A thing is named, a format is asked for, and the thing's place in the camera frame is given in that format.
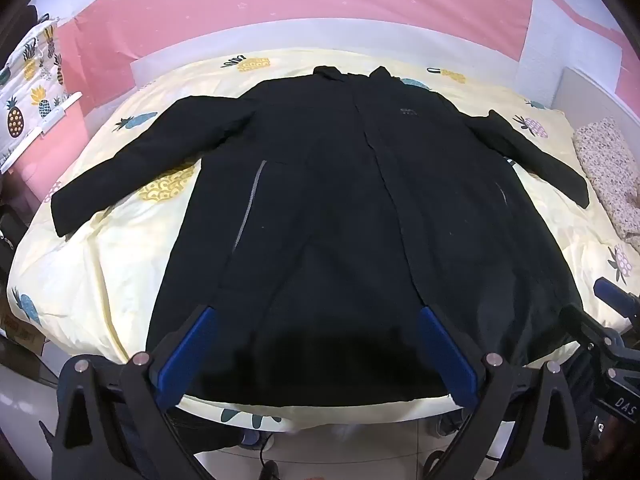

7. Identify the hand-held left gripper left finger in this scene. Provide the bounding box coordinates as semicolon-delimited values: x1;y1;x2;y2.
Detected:
52;305;222;480

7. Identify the black cable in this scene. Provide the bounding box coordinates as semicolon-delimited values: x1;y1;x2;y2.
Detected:
257;432;281;480

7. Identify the white rail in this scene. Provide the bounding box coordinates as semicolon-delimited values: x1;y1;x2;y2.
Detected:
0;91;85;172

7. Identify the black long coat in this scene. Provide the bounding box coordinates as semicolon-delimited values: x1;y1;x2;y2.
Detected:
51;65;590;408

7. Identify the yellow pineapple print bedsheet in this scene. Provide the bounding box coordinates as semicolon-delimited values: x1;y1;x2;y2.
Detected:
7;50;640;433

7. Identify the white pineapple print cloth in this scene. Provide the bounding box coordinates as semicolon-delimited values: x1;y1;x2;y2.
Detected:
0;16;83;171

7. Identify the cardboard box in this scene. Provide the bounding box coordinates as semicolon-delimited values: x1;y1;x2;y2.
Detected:
0;305;51;358

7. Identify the white side panel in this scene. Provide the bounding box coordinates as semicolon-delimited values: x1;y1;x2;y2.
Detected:
554;66;640;133

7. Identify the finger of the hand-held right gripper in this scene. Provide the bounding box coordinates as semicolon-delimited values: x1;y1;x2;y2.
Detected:
592;276;640;322
559;304;628;353

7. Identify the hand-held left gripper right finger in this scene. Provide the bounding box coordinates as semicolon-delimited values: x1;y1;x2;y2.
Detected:
419;305;587;480

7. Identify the floral patterned pillow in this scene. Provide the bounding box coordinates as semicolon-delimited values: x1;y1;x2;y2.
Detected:
572;117;640;242

